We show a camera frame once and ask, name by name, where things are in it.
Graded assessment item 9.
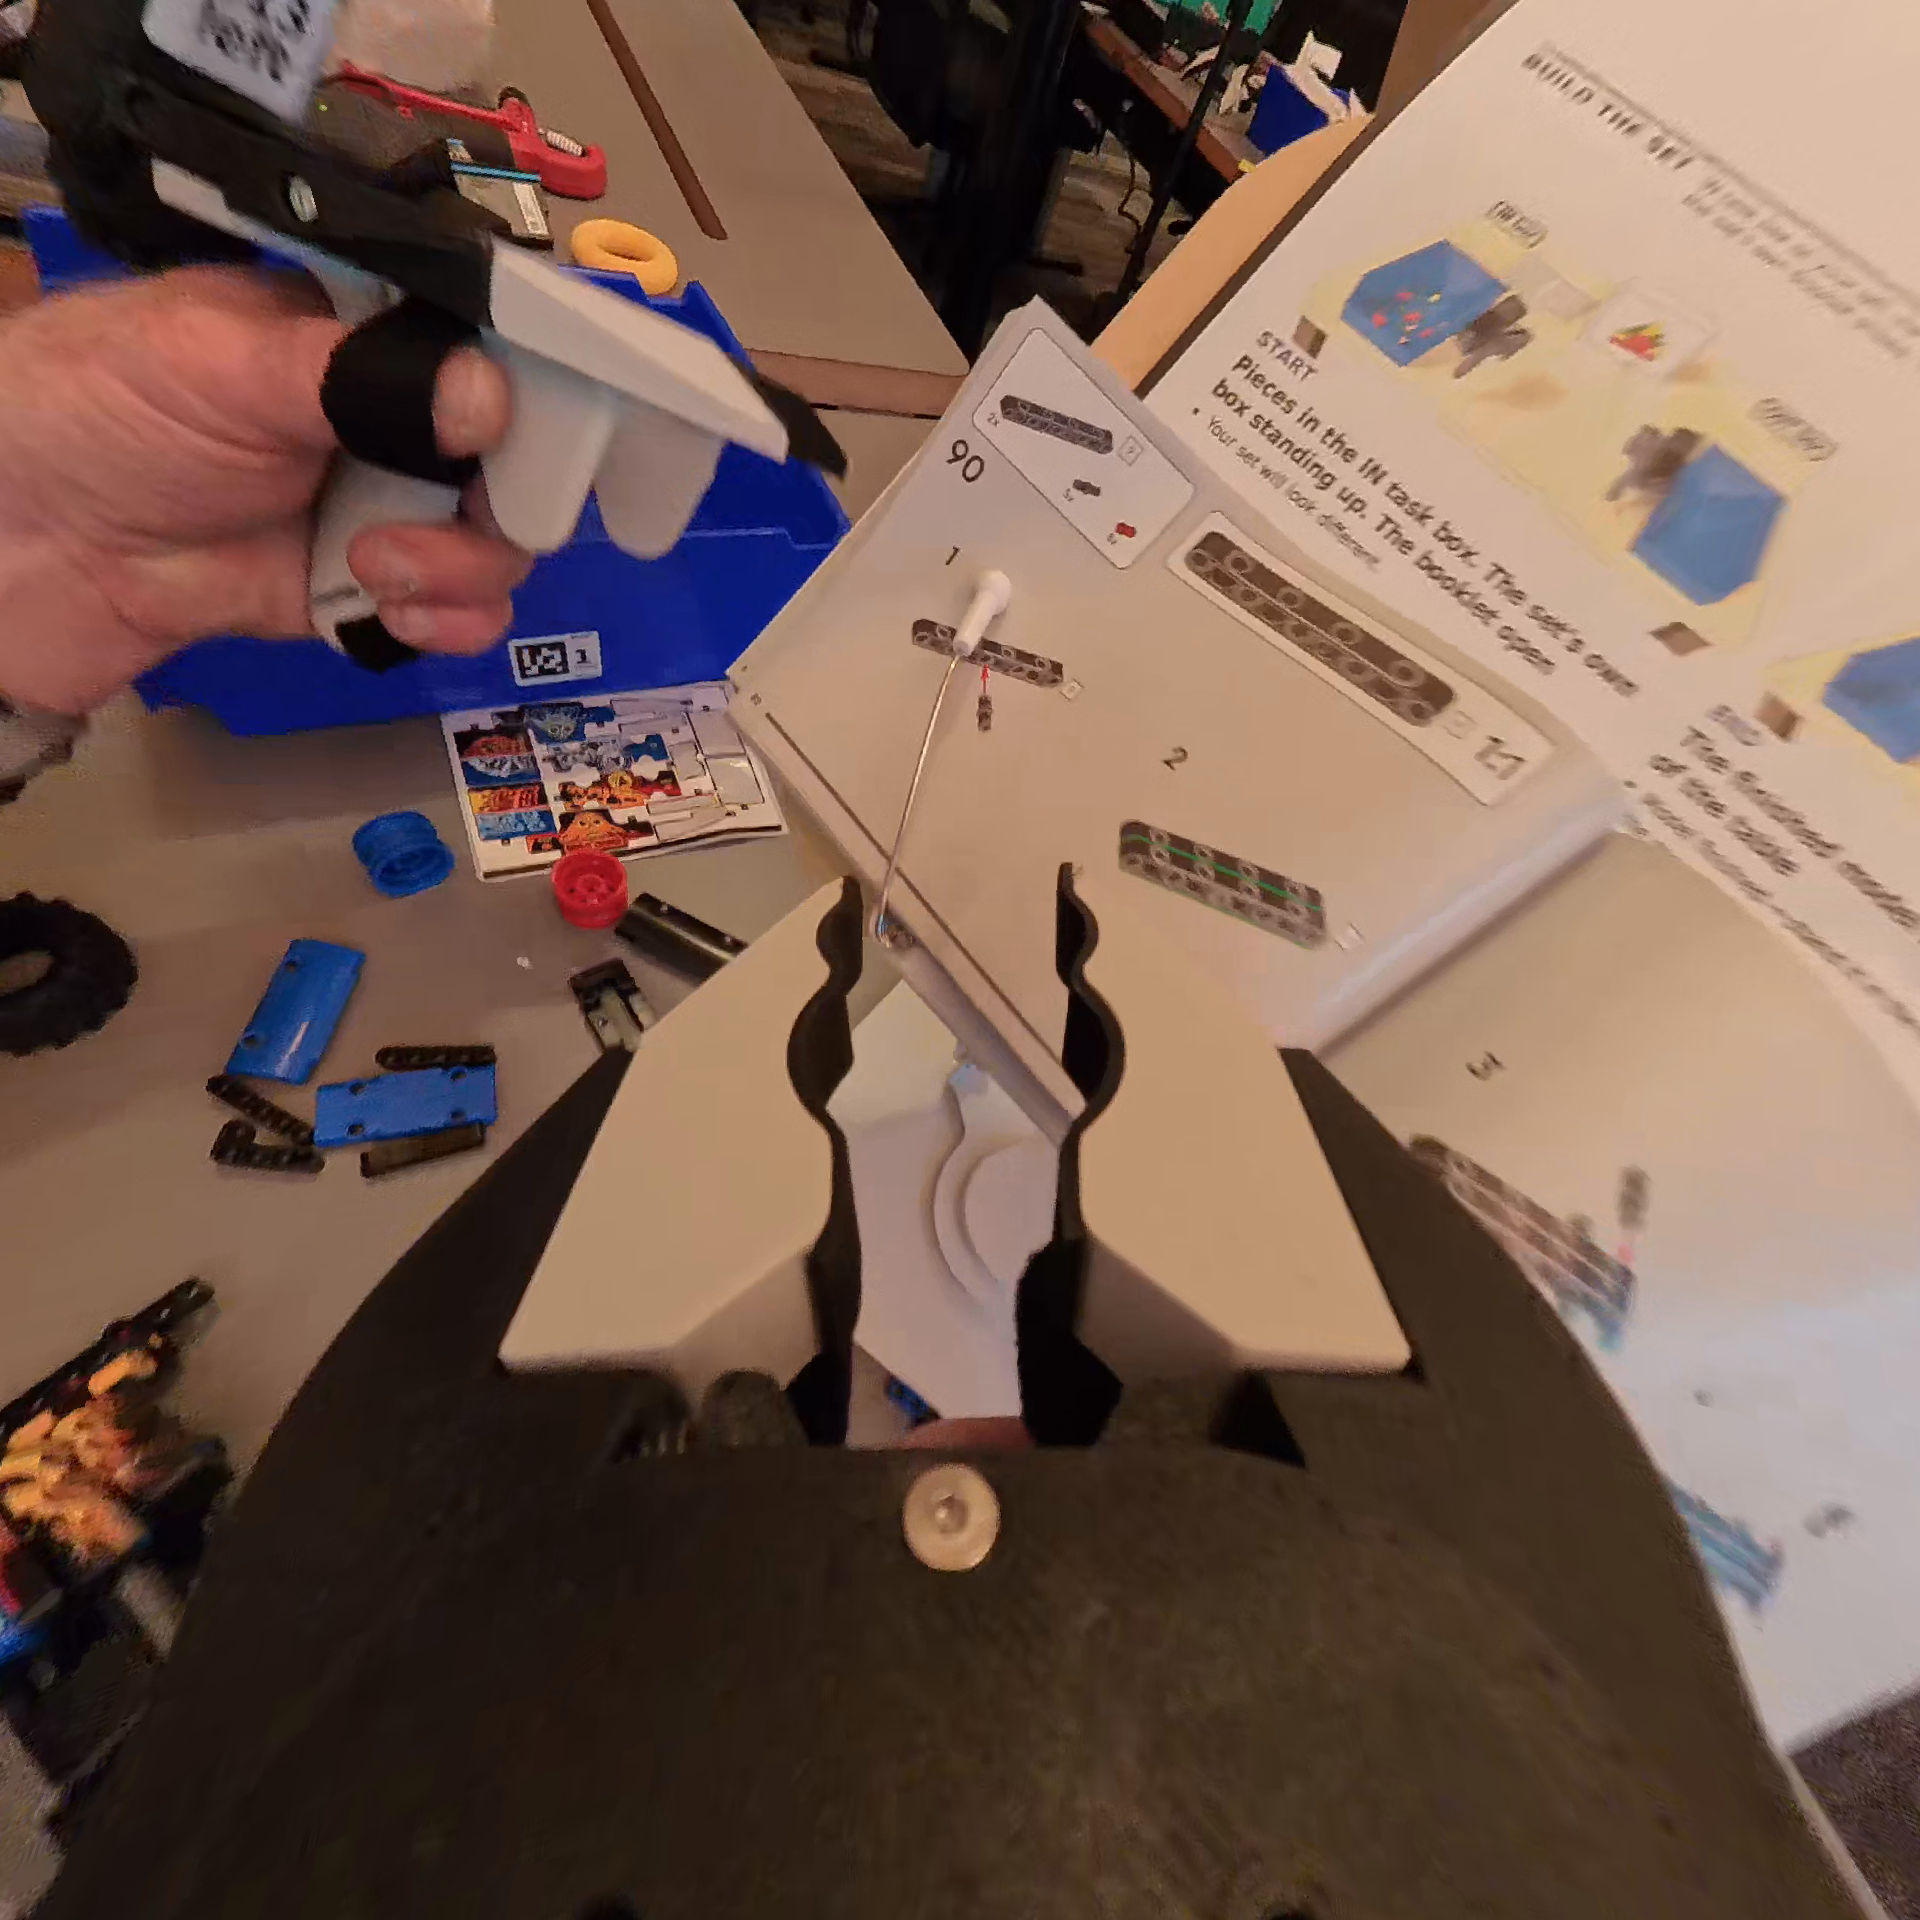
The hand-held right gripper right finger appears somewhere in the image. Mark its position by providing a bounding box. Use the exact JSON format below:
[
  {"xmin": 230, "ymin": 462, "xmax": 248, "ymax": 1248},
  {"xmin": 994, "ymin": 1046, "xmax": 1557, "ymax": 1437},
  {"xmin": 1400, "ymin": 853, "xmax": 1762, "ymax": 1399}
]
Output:
[{"xmin": 1018, "ymin": 862, "xmax": 1416, "ymax": 1447}]

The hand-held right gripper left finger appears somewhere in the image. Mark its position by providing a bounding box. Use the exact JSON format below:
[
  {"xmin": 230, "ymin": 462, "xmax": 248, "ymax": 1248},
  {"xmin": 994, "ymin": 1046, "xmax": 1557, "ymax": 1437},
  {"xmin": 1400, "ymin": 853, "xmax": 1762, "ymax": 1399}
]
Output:
[{"xmin": 498, "ymin": 876, "xmax": 872, "ymax": 1447}]

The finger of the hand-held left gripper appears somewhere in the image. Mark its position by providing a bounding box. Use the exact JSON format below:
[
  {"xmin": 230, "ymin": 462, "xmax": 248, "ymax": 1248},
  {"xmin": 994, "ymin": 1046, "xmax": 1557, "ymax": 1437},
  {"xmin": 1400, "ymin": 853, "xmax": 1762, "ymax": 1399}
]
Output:
[
  {"xmin": 480, "ymin": 236, "xmax": 851, "ymax": 555},
  {"xmin": 597, "ymin": 397, "xmax": 724, "ymax": 560}
]

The instruction booklet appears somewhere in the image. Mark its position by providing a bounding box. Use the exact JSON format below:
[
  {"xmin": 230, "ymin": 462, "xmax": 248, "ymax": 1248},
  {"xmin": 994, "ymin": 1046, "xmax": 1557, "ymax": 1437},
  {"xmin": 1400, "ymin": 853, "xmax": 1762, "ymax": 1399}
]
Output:
[{"xmin": 727, "ymin": 296, "xmax": 1920, "ymax": 1750}]

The toy brick truck model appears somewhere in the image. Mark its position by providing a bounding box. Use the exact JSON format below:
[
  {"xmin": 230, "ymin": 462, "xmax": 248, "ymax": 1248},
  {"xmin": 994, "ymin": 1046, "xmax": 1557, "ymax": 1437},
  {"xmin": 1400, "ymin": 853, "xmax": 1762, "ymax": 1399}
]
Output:
[{"xmin": 0, "ymin": 1275, "xmax": 242, "ymax": 1801}]

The grey desk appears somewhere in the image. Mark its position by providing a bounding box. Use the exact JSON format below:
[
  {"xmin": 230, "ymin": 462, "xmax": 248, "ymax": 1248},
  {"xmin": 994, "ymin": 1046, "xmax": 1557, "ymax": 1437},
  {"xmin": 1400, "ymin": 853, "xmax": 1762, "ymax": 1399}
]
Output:
[{"xmin": 0, "ymin": 680, "xmax": 903, "ymax": 1920}]

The printed task sheet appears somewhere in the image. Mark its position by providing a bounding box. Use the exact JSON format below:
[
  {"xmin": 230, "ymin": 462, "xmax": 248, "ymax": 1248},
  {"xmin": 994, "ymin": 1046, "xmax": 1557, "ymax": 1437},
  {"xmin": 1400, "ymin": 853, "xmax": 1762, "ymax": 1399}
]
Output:
[{"xmin": 1139, "ymin": 0, "xmax": 1920, "ymax": 1036}]

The person's left hand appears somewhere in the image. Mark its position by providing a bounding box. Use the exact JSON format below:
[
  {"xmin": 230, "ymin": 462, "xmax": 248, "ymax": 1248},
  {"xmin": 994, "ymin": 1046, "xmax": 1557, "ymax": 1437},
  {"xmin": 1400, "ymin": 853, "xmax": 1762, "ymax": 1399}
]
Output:
[{"xmin": 0, "ymin": 267, "xmax": 537, "ymax": 718}]

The large blue bin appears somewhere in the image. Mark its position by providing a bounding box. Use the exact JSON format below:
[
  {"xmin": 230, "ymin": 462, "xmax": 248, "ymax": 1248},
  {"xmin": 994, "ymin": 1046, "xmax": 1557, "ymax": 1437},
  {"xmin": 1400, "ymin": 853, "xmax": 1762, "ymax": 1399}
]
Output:
[{"xmin": 21, "ymin": 203, "xmax": 853, "ymax": 738}]

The red hand tool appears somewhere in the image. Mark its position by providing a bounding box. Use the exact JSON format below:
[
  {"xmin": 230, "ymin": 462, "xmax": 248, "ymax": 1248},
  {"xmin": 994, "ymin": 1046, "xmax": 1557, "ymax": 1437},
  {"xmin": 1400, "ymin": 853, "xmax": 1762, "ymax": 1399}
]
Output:
[{"xmin": 337, "ymin": 60, "xmax": 610, "ymax": 205}]

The white book stand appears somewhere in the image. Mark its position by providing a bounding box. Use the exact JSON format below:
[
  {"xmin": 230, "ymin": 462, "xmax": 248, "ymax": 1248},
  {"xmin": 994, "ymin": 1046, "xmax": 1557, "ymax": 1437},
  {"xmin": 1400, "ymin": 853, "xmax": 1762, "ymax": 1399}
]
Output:
[{"xmin": 825, "ymin": 916, "xmax": 1088, "ymax": 1447}]

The blue flat panel piece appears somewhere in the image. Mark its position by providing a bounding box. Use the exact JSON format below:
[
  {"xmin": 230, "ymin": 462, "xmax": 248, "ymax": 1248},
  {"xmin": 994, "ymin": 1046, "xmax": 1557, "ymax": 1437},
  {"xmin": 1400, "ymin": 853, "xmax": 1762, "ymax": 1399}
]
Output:
[{"xmin": 312, "ymin": 1065, "xmax": 499, "ymax": 1149}]

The colourful sticker sheet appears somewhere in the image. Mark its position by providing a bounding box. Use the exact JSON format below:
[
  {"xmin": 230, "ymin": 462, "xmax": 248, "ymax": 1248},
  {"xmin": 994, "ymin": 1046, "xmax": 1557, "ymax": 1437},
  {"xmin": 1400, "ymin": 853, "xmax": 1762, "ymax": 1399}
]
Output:
[{"xmin": 440, "ymin": 680, "xmax": 789, "ymax": 881}]

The blue curved panel piece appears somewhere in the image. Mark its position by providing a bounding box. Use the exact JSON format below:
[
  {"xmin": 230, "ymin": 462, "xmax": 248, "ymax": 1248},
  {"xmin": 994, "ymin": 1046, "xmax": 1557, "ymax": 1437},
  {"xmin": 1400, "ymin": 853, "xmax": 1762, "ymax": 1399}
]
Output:
[{"xmin": 224, "ymin": 940, "xmax": 367, "ymax": 1086}]

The blue toy wheel hub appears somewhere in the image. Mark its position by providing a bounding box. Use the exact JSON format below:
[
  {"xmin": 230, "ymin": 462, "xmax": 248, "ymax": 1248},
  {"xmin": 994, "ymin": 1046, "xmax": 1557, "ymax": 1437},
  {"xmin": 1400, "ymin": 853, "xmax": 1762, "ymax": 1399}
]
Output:
[{"xmin": 351, "ymin": 810, "xmax": 457, "ymax": 898}]

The light wooden board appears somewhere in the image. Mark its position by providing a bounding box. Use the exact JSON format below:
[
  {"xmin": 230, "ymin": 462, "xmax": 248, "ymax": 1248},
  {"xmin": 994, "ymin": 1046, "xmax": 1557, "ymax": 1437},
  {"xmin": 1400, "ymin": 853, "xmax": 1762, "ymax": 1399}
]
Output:
[{"xmin": 1092, "ymin": 0, "xmax": 1524, "ymax": 394}]

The black rubber tire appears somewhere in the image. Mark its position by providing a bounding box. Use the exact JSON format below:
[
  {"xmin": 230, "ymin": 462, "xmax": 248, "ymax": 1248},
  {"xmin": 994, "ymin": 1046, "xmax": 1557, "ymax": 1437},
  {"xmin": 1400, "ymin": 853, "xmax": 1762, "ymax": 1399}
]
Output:
[{"xmin": 0, "ymin": 891, "xmax": 141, "ymax": 1056}]

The blue storage bin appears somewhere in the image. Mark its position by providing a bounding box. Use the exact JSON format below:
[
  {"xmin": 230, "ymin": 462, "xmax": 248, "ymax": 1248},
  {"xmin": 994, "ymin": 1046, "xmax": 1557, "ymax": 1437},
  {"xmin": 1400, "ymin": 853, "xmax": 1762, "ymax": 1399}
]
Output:
[{"xmin": 1246, "ymin": 60, "xmax": 1360, "ymax": 158}]

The yellow ring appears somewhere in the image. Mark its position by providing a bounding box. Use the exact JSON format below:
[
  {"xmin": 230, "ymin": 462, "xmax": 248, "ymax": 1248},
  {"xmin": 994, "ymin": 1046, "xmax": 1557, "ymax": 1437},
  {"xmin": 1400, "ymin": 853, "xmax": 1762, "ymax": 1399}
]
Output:
[{"xmin": 572, "ymin": 217, "xmax": 681, "ymax": 299}]

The black frame brick piece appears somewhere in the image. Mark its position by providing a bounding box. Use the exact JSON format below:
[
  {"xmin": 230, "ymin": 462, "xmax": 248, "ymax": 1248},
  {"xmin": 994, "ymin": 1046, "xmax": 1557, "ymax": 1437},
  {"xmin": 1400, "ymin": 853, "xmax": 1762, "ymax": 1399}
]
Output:
[{"xmin": 566, "ymin": 959, "xmax": 652, "ymax": 1052}]

